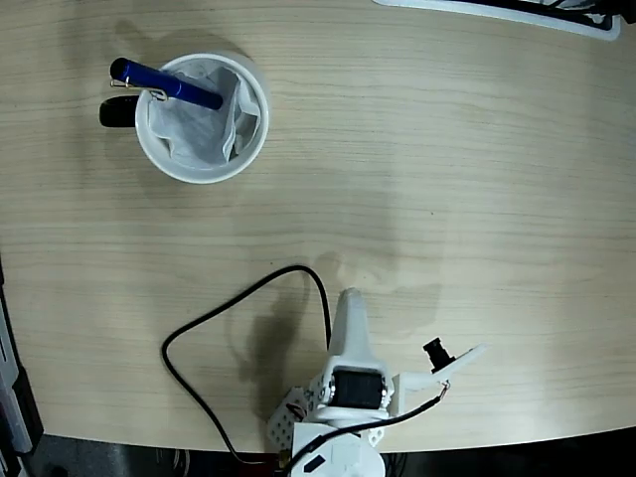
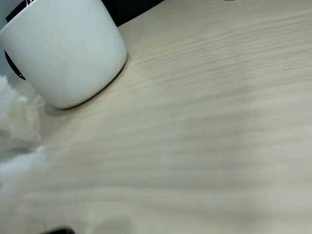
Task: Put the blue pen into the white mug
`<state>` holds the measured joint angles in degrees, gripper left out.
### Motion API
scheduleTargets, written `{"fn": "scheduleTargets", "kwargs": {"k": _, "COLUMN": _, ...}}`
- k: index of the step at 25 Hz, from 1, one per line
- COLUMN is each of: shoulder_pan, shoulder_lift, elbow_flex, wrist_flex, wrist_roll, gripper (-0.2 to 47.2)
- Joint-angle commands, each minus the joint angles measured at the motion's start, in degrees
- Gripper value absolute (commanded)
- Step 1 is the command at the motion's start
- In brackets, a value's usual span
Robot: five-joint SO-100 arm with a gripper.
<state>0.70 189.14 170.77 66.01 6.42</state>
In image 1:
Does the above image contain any white flat device edge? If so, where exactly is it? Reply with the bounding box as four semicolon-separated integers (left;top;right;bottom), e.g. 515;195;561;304
372;0;623;42

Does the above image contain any blue pen with clip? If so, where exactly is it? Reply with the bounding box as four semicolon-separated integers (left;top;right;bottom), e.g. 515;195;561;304
108;57;225;111

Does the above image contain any grey metal desk rail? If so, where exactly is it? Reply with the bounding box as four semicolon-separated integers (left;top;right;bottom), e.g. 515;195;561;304
0;250;45;477

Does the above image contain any black camera cable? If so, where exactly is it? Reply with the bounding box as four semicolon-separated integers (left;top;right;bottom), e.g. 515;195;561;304
161;264;451;468

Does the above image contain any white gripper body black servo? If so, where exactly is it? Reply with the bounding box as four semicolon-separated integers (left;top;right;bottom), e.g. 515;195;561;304
311;352;398;423

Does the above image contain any black camera on white mount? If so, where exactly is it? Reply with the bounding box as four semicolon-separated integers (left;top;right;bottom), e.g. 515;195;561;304
392;336;488;413

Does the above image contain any white mug black handle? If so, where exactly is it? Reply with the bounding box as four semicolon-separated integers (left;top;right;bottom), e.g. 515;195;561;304
97;52;270;185

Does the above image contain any crumpled white tissue paper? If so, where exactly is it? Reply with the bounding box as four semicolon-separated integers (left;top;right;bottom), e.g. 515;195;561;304
147;67;262;168

